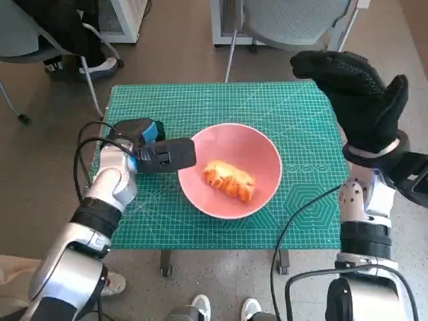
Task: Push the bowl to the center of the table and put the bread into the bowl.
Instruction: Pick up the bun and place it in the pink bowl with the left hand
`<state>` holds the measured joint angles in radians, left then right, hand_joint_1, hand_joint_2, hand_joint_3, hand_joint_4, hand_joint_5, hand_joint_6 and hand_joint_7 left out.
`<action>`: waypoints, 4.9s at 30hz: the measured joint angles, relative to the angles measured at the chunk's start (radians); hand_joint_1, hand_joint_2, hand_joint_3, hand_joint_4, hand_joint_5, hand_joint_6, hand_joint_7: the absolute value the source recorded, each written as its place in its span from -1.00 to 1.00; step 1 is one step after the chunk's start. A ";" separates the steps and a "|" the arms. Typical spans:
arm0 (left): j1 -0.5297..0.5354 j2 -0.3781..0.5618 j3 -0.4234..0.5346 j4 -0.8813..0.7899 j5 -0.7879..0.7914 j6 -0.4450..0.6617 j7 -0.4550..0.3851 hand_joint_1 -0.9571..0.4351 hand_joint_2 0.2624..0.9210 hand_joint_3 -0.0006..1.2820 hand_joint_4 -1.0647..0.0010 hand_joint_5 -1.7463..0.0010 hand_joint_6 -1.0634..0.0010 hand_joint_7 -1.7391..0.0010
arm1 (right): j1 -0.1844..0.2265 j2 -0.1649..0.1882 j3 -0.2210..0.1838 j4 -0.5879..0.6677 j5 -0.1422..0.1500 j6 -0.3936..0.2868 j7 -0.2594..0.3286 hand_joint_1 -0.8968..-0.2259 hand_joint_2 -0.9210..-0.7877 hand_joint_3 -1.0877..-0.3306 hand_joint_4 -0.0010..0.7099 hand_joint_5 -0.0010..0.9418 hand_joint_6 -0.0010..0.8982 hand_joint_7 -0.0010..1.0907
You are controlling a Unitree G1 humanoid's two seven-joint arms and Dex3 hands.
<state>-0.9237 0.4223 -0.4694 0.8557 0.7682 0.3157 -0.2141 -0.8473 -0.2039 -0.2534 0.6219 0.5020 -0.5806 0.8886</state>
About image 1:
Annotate black table foot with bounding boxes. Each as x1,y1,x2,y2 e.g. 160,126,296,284
160,249,175,278
277,249,291,276

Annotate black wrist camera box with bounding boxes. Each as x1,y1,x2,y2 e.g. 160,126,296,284
135,137,197,174
391,152,428,210

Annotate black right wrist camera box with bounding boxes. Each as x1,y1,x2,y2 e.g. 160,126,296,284
391,152,428,210

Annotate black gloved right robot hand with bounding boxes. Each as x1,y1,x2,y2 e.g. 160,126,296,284
289,49,409,156

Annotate grey plastic chair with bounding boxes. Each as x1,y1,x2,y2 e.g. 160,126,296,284
0,0,125,126

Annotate white grilled air purifier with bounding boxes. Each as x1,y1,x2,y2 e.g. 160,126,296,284
210,0,257,47
96,0,150,44

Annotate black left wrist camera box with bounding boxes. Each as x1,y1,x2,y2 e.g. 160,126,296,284
135,137,197,174

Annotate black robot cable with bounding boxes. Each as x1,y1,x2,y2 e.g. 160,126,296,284
78,120,118,144
270,183,342,321
284,263,421,321
73,138,134,201

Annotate pink bowl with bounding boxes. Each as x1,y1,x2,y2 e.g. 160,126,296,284
177,122,284,220

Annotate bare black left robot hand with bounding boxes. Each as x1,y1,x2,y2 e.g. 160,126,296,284
112,117,167,148

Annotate person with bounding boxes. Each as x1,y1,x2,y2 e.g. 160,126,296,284
0,254,127,321
165,294,265,321
13,0,120,80

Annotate long toy bread loaf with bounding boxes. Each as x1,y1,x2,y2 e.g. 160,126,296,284
203,159,257,203

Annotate green cutting mat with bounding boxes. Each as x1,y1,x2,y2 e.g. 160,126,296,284
108,82,350,250

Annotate grey mesh office chair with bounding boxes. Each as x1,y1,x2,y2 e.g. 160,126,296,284
223,0,360,84

